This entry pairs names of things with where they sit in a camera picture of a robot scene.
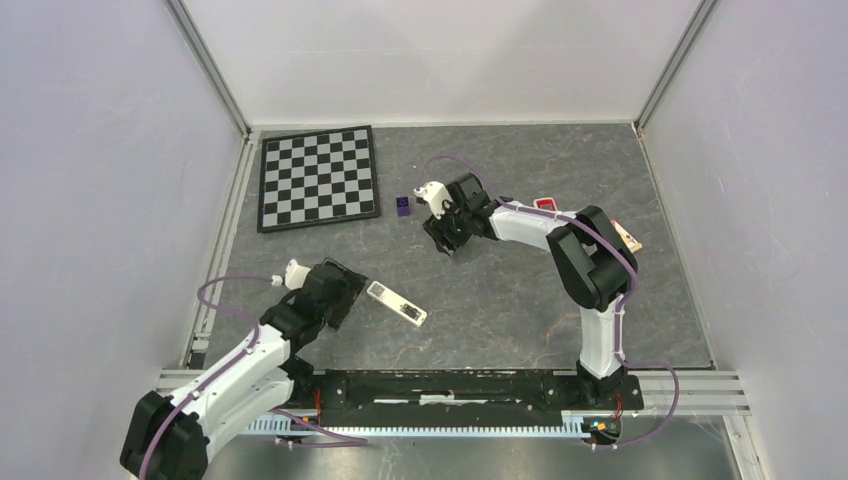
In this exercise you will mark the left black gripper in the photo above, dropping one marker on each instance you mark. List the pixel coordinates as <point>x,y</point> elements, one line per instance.
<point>349,288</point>

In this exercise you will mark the long white remote control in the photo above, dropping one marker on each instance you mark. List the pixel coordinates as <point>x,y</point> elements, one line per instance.
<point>391,300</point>

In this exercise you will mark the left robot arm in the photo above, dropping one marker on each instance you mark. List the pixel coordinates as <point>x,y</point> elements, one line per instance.
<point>176,436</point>

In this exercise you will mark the purple cube block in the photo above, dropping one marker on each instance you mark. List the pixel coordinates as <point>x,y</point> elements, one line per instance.
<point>403,206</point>

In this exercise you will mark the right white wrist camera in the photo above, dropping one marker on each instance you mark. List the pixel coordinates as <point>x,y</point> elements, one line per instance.
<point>436,196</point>

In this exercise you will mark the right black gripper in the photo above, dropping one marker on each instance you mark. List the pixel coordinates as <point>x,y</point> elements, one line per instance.
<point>438,228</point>

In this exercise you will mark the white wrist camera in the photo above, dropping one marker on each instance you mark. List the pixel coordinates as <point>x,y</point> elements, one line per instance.
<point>294,276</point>
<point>436,196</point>

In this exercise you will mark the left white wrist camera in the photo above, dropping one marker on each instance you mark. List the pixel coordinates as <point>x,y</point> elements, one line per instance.
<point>294,276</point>

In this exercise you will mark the white toothed cable duct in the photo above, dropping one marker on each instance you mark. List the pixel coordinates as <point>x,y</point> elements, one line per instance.
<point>271,424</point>

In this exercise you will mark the black white chessboard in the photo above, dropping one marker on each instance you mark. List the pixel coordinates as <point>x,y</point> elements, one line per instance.
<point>317,178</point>

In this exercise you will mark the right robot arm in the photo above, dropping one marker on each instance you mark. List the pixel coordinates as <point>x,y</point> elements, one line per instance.
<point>596,268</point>

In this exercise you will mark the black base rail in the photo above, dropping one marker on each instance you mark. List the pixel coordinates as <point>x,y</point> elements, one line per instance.
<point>459,397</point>

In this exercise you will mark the red white remote control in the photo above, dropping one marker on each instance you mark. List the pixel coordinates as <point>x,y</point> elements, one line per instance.
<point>545,203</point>

